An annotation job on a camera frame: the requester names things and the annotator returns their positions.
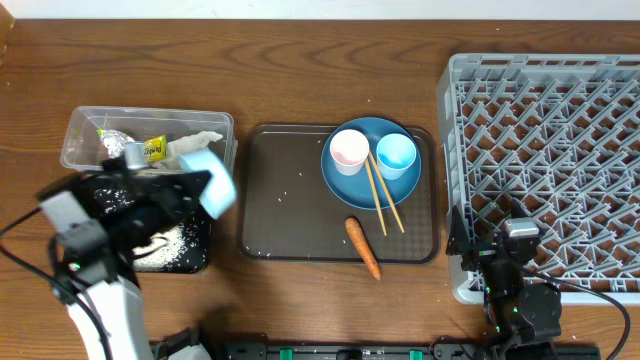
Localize left wooden chopstick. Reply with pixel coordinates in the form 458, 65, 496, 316
364, 160, 387, 237

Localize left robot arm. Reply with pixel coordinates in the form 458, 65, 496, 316
38, 149, 228, 359

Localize wooden chopstick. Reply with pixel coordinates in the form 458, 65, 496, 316
369, 151, 405, 233
364, 160, 387, 237

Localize white tissue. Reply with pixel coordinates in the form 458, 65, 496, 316
155, 131, 223, 170

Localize light blue cup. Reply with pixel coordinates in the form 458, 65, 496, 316
375, 133, 418, 180

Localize orange carrot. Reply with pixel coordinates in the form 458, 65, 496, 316
345, 217, 382, 281

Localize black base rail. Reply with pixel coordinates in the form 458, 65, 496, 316
151, 341, 602, 360

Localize clear plastic bin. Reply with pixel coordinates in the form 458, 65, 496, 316
60, 106, 237, 171

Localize light blue bowl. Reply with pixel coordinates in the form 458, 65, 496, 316
178, 149, 237, 220

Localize grey dishwasher rack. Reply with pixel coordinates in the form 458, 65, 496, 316
437, 53, 639, 305

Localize foil and green wrapper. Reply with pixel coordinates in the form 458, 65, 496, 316
97, 129, 167, 163

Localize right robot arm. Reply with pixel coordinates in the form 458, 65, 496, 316
446, 204, 562, 359

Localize brown serving tray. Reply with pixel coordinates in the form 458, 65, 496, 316
238, 124, 440, 265

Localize dark blue plate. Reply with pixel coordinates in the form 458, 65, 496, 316
321, 117, 433, 210

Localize right wooden chopstick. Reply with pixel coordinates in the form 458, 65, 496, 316
369, 151, 405, 233

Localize black plastic tray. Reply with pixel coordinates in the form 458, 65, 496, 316
94, 177, 211, 274

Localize pink cup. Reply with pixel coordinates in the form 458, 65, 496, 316
329, 129, 370, 176

